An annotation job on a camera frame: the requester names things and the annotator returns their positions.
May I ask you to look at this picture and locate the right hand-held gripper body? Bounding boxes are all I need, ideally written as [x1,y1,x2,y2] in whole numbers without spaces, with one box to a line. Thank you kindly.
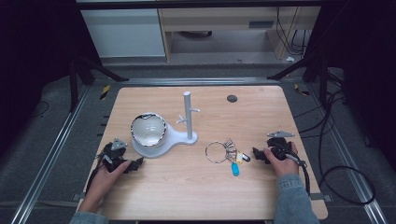
[266,130,296,161]

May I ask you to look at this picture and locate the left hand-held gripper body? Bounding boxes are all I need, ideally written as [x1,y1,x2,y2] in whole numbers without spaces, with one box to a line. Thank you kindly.
[98,137,129,173]

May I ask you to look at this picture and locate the metal key ring with keys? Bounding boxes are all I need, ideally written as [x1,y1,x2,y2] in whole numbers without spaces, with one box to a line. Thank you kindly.
[205,138,239,164]

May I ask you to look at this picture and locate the person's right hand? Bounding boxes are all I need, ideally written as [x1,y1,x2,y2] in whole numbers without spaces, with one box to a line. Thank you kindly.
[263,142,300,178]

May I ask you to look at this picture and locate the person's left hand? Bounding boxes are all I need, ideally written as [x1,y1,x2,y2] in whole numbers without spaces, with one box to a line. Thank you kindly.
[88,160,133,202]

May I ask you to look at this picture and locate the white bowl with silver rim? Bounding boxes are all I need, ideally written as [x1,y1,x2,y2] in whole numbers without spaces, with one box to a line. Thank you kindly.
[130,112,168,147]

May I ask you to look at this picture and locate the yellow black tape strip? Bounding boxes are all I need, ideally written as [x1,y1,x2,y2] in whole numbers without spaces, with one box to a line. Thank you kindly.
[293,82,311,97]
[99,84,112,101]

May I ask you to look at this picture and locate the white peg stand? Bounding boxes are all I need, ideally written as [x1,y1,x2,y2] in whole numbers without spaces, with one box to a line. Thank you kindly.
[132,91,201,160]

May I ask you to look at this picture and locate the black metal stand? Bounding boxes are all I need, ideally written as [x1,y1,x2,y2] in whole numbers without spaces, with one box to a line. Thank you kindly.
[266,51,332,110]
[68,55,130,114]

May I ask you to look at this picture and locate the white cabinet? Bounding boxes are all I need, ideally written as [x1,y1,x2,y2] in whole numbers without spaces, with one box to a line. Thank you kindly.
[79,7,167,59]

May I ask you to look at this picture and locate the light wooden desk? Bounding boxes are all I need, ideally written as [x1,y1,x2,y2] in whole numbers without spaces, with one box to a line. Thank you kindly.
[157,6,322,63]

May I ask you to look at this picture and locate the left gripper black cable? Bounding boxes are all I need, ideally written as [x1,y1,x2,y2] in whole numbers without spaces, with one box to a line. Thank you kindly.
[85,151,108,194]

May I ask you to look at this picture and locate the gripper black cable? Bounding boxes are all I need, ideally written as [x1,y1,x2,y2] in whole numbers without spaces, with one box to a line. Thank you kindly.
[284,151,312,197]
[85,151,108,194]

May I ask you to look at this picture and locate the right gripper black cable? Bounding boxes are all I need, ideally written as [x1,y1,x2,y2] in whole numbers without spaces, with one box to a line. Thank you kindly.
[284,151,312,197]

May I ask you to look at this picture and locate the aluminium rail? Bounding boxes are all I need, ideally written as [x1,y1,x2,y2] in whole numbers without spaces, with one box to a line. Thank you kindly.
[10,86,92,224]
[305,83,389,224]
[119,77,282,87]

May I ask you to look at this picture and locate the black looped floor cable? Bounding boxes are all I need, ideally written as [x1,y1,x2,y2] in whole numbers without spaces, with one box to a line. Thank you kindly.
[318,90,376,206]

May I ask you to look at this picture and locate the black hanging cables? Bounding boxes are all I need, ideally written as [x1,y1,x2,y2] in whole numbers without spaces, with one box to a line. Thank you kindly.
[275,6,310,57]

